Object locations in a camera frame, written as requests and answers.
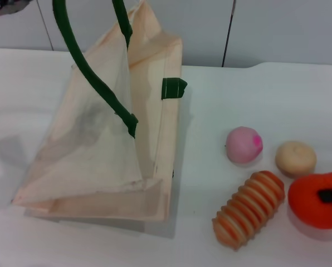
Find pink toy peach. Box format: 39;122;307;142
226;126;264;165

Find ridged orange toy bread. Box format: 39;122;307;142
212;170;286;253

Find orange toy fruit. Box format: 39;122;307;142
287;171;332;230

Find cream canvas bag green handles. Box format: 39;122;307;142
10;0;188;222

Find beige round toy bun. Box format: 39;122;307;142
275;141;318;179

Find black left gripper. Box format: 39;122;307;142
0;0;31;21

